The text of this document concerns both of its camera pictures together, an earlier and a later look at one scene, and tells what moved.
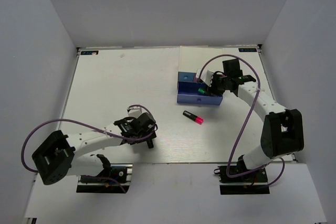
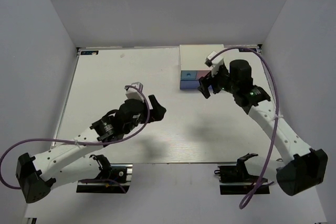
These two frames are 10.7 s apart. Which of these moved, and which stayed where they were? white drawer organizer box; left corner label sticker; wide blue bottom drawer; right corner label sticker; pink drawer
Moved: pink drawer; wide blue bottom drawer
Stayed: white drawer organizer box; left corner label sticker; right corner label sticker
